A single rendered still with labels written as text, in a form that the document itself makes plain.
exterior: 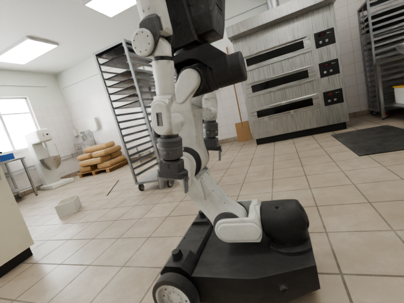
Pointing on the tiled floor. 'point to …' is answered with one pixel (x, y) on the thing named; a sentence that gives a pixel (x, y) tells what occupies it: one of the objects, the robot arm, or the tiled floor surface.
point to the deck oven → (292, 71)
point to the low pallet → (103, 169)
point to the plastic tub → (68, 206)
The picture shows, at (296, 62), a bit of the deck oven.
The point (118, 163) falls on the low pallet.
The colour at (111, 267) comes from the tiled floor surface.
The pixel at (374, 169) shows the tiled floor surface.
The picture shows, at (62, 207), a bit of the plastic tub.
